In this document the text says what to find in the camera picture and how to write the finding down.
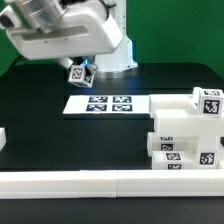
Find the white marker base sheet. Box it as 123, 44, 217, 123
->
63, 95, 149, 115

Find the white U-shaped fence frame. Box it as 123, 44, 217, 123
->
0, 127, 224, 200

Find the white cube nut with marker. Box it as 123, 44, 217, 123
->
198, 89, 224, 117

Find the white chair backrest frame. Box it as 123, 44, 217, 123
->
149, 87, 224, 137

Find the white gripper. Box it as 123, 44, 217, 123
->
0, 1, 122, 75

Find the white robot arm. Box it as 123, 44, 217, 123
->
0, 0, 138, 78

